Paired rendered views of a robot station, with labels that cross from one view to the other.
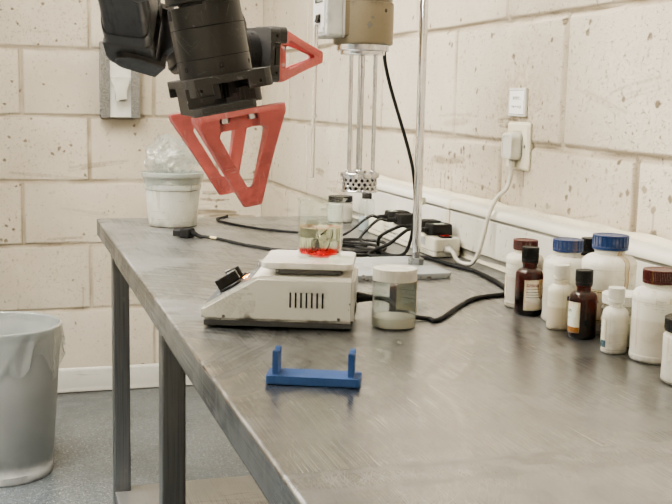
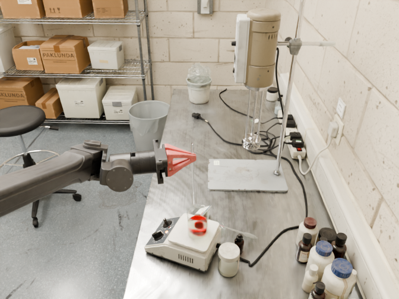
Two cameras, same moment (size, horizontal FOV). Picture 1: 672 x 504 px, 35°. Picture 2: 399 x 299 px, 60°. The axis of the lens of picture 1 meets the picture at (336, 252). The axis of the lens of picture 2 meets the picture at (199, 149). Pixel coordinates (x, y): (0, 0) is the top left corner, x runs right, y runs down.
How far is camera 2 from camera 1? 0.94 m
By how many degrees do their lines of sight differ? 30
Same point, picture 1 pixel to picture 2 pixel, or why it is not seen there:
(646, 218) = (377, 231)
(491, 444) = not seen: outside the picture
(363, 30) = (254, 81)
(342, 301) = (200, 263)
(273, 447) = not seen: outside the picture
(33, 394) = (159, 137)
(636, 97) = (389, 169)
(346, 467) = not seen: outside the picture
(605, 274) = (332, 287)
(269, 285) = (170, 249)
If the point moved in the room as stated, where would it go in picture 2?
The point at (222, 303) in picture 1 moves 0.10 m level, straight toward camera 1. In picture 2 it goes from (151, 248) to (139, 277)
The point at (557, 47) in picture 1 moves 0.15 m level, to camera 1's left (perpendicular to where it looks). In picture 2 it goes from (362, 99) to (310, 92)
